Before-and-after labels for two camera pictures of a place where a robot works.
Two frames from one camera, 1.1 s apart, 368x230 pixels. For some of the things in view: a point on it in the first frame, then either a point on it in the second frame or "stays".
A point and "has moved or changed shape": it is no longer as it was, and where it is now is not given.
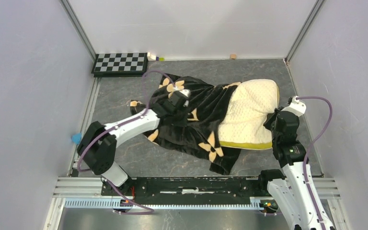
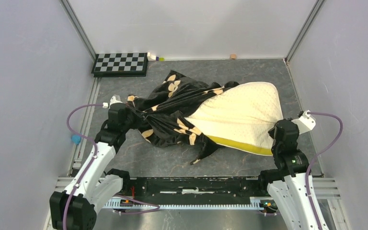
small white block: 151,57 stays
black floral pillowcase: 189,110 has moved or changed shape
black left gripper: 184,109 -> 138,116
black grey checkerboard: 120,64 stays
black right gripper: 268,122 -> 272,131
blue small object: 76,138 stays
